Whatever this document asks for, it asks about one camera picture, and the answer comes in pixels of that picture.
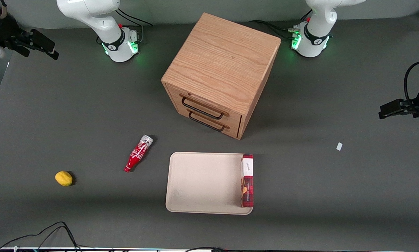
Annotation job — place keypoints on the yellow lemon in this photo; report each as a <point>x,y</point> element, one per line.
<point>63,178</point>

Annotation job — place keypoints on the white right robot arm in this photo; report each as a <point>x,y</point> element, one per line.
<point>108,33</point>

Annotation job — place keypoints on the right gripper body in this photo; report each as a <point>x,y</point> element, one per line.
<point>7,36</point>

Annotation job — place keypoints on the red coke bottle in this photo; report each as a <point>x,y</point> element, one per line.
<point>138,154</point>

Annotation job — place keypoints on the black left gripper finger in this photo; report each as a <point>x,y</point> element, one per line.
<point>410,107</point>
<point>390,109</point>

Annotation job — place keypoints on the wooden drawer front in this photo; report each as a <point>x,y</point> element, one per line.
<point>230,117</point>
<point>232,130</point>

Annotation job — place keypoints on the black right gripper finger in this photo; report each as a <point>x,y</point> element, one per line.
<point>19,48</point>
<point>41,41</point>

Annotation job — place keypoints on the wooden drawer cabinet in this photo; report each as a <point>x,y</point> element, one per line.
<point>227,63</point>

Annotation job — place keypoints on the beige plastic tray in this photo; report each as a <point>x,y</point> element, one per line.
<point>202,182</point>

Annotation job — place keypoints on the small white paper scrap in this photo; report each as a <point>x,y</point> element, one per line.
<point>339,146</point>

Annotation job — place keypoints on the red plaid snack box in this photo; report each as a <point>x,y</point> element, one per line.
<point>247,185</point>

